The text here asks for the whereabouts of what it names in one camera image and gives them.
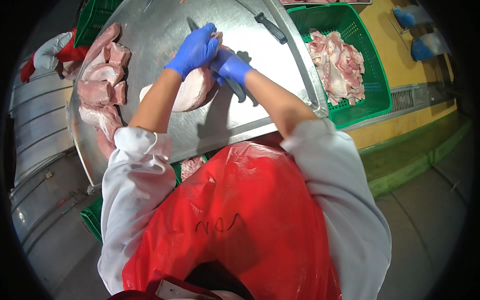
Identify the person's right hand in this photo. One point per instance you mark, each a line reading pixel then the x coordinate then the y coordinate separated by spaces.
pixel 234 67

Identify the person's left hand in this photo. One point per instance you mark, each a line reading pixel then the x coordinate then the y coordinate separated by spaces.
pixel 193 50

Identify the person's right fingers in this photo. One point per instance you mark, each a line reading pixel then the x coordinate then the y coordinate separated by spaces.
pixel 219 69

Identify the person's left fingers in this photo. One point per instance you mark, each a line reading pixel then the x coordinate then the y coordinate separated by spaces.
pixel 210 39

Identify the large pale pork cut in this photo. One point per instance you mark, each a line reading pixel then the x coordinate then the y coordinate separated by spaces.
pixel 191 92

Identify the green crate under table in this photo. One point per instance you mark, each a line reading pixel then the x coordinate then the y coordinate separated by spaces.
pixel 178 170

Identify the pile of pink meat chunks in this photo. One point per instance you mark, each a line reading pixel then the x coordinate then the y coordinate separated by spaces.
pixel 103 75

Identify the empty green plastic crate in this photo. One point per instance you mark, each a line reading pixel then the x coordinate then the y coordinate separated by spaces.
pixel 93 20

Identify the heap of fatty meat trimmings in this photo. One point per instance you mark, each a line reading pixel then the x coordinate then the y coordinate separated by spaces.
pixel 339 67

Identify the person's body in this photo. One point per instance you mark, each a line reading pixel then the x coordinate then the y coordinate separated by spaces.
pixel 243 210

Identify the green crate with meat trimmings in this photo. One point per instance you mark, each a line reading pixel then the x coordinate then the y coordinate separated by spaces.
pixel 371 86

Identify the metal floor drain grate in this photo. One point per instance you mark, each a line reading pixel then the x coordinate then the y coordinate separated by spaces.
pixel 412 99

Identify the low green floor crate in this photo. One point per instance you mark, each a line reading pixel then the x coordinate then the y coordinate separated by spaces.
pixel 93 219

